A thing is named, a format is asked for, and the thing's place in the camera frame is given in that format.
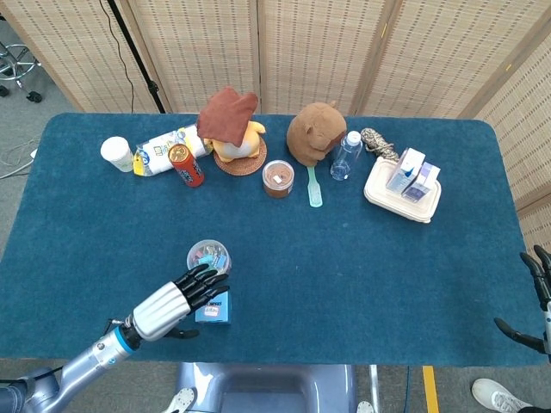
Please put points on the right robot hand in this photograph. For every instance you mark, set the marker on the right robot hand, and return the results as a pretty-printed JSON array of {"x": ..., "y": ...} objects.
[{"x": 546, "y": 301}]

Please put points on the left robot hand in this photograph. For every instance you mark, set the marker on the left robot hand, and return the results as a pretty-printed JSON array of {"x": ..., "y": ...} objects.
[{"x": 161, "y": 310}]

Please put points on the blue cardboard box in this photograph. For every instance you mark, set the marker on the blue cardboard box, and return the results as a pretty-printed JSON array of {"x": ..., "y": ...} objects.
[{"x": 215, "y": 312}]

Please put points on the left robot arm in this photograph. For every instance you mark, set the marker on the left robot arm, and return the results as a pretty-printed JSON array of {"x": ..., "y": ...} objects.
[{"x": 86, "y": 363}]

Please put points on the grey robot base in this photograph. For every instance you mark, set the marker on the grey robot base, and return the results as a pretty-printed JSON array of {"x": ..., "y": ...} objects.
[{"x": 267, "y": 387}]

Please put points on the cream lunch box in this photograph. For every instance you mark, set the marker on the cream lunch box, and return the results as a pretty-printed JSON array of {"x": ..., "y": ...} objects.
[{"x": 383, "y": 195}]

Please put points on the clear jar of binder clips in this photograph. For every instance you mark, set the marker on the clear jar of binder clips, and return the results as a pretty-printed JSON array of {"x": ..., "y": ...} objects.
[{"x": 206, "y": 256}]

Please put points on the white sneaker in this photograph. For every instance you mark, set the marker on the white sneaker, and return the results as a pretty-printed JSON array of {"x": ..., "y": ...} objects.
[{"x": 495, "y": 393}]

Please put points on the yellow floor tape strip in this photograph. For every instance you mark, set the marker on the yellow floor tape strip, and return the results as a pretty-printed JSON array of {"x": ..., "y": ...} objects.
[{"x": 430, "y": 387}]

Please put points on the orange Arctic Ocean can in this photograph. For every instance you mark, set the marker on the orange Arctic Ocean can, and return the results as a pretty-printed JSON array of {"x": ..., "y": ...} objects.
[{"x": 187, "y": 168}]

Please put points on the white plastic snack bag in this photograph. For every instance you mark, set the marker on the white plastic snack bag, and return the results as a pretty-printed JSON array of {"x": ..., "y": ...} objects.
[{"x": 157, "y": 148}]

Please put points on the white paper cup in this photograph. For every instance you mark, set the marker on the white paper cup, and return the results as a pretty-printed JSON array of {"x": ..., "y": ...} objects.
[{"x": 116, "y": 152}]

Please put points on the round woven coaster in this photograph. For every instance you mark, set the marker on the round woven coaster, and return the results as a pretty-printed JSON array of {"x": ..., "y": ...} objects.
[{"x": 247, "y": 165}]

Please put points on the purple milk carton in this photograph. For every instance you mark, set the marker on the purple milk carton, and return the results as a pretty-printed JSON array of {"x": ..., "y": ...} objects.
[{"x": 424, "y": 183}]

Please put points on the clear jar of rubber bands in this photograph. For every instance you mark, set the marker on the clear jar of rubber bands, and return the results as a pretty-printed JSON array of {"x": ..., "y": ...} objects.
[{"x": 278, "y": 178}]

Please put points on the yellow duck plush toy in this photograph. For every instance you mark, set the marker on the yellow duck plush toy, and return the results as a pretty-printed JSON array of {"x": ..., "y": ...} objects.
[{"x": 239, "y": 148}]

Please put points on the teal tablecloth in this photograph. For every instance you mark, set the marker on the teal tablecloth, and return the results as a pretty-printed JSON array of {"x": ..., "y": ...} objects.
[{"x": 344, "y": 266}]

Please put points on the metal table leg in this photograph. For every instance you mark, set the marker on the metal table leg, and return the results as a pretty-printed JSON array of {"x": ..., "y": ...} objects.
[{"x": 374, "y": 385}]

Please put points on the white and blue milk carton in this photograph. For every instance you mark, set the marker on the white and blue milk carton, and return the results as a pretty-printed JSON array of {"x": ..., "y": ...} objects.
[{"x": 402, "y": 172}]

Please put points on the green toothbrush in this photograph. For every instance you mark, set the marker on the green toothbrush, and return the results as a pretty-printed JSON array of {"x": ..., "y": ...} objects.
[{"x": 315, "y": 193}]

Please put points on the brown cloth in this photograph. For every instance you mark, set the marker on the brown cloth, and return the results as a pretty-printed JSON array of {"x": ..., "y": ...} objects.
[{"x": 226, "y": 116}]

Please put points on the brown capybara plush toy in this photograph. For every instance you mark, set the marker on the brown capybara plush toy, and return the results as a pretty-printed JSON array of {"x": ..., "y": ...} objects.
[{"x": 314, "y": 133}]

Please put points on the clear plastic bottle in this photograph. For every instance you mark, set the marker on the clear plastic bottle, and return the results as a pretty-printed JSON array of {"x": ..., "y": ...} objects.
[{"x": 344, "y": 159}]

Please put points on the black tripod pole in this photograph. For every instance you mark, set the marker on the black tripod pole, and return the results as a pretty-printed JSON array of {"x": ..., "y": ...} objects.
[{"x": 138, "y": 60}]

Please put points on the office chair base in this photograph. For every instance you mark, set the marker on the office chair base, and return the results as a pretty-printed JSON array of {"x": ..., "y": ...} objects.
[{"x": 19, "y": 69}]

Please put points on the woven folding screen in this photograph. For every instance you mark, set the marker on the woven folding screen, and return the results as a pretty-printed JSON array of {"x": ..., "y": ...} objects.
[{"x": 301, "y": 51}]

